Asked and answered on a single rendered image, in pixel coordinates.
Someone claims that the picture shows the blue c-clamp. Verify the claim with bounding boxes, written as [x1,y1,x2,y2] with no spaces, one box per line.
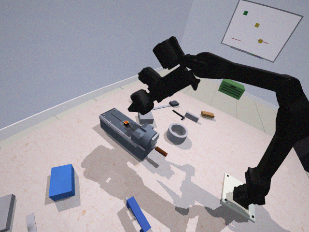
[125,196,151,232]

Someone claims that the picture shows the blue rectangular block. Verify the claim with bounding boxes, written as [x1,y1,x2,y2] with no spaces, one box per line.
[49,164,75,201]

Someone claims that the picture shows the tan rectangular block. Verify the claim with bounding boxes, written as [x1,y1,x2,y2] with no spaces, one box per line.
[201,111,215,119]

